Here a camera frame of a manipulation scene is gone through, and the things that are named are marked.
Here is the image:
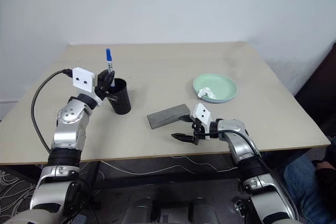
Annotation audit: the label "crumpled white tissue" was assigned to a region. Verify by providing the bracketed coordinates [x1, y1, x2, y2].
[197, 87, 217, 99]

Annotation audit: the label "person in blue jeans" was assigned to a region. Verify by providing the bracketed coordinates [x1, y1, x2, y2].
[282, 137, 336, 224]

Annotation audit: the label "blue capped white marker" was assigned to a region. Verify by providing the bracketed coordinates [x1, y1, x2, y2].
[105, 48, 116, 88]

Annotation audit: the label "black table frame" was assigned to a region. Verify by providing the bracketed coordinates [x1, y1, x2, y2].
[88, 153, 246, 192]

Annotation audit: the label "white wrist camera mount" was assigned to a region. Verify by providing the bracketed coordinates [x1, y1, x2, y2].
[189, 103, 212, 141]
[71, 67, 103, 107]

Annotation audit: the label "black mesh cup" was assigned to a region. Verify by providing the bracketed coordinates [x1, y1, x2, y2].
[106, 77, 132, 116]

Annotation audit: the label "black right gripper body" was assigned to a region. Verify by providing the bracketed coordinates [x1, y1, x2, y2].
[190, 119, 208, 145]

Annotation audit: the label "grey rounded robot leg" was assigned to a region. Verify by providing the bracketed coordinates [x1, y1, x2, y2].
[122, 196, 159, 224]
[188, 196, 222, 224]

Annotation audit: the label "thin white cable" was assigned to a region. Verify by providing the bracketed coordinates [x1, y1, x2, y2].
[99, 155, 238, 176]

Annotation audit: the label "dark brown furniture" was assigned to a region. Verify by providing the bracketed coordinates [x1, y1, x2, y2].
[293, 39, 336, 125]

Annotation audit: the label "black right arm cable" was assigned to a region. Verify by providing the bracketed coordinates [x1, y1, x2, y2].
[209, 129, 271, 175]

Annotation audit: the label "grey glasses case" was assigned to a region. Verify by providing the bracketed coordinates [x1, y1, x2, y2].
[146, 104, 191, 131]

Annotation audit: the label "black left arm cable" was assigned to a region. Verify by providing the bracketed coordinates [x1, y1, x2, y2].
[30, 69, 75, 154]

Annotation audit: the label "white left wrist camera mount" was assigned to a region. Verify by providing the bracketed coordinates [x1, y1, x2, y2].
[71, 67, 103, 107]

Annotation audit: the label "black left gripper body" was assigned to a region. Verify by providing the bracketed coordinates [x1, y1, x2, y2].
[93, 76, 118, 102]

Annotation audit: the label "mint green plate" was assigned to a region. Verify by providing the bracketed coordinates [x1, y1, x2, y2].
[192, 74, 238, 102]
[194, 91, 237, 104]

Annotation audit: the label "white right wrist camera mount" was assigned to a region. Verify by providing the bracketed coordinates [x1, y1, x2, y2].
[189, 103, 212, 141]

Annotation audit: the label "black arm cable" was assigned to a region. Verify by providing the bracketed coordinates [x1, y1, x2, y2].
[30, 69, 75, 154]
[209, 129, 271, 175]

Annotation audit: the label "tangled white floor cables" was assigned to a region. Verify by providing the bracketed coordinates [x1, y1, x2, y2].
[0, 169, 40, 210]

